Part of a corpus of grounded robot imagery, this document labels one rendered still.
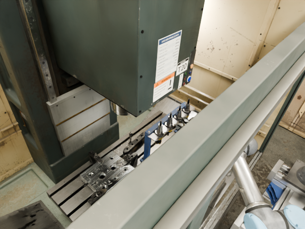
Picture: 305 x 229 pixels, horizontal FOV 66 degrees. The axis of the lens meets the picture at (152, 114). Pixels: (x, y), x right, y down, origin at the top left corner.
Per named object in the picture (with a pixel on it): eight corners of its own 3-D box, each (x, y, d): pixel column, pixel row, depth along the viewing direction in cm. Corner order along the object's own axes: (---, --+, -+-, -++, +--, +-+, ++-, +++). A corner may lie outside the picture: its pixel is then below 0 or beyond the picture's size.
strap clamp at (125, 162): (137, 163, 178) (137, 150, 168) (125, 174, 170) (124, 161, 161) (134, 161, 180) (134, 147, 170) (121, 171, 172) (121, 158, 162)
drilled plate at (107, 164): (134, 172, 167) (134, 168, 164) (102, 200, 150) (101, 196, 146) (112, 155, 178) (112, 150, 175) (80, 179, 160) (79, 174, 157)
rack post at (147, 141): (153, 163, 179) (156, 136, 160) (149, 167, 176) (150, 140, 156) (144, 156, 184) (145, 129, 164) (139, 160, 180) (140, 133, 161)
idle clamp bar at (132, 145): (146, 139, 197) (146, 134, 193) (126, 159, 181) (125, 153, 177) (142, 136, 199) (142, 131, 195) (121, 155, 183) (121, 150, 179)
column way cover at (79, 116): (112, 127, 206) (108, 77, 173) (65, 158, 177) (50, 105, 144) (109, 125, 208) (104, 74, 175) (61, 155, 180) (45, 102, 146)
